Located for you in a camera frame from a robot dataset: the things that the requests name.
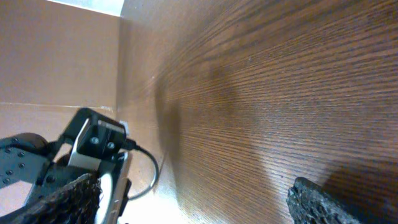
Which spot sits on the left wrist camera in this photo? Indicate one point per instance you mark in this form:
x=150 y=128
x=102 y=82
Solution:
x=94 y=137

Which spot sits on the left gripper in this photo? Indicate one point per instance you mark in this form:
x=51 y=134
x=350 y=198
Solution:
x=28 y=157

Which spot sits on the black smartphone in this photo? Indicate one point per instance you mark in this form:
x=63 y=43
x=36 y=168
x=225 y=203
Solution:
x=114 y=185

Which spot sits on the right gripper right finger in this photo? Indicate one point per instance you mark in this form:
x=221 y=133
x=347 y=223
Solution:
x=309 y=203

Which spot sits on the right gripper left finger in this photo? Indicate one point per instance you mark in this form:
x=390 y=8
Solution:
x=76 y=202

